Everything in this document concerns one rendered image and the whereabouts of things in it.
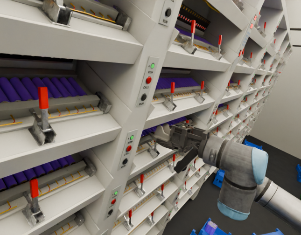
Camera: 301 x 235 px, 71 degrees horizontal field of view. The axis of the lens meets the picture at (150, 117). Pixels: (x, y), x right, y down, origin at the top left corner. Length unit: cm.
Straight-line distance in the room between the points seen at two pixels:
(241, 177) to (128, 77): 40
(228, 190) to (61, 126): 48
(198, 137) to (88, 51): 43
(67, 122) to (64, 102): 4
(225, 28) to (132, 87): 74
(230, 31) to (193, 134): 60
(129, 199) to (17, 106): 58
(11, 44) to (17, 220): 34
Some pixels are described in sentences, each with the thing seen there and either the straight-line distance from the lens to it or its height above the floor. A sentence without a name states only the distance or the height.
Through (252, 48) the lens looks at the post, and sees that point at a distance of 180.
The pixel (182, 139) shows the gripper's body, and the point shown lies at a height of 107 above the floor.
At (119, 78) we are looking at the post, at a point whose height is 123.
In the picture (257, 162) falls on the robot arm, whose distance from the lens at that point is 62.
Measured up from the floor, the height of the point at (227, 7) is 148.
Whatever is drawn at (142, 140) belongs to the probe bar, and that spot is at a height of 98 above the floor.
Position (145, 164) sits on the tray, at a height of 93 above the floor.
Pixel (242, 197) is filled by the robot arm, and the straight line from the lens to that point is 67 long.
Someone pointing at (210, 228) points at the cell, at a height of 8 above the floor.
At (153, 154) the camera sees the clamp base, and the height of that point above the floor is 95.
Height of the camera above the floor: 134
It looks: 21 degrees down
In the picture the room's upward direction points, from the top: 17 degrees clockwise
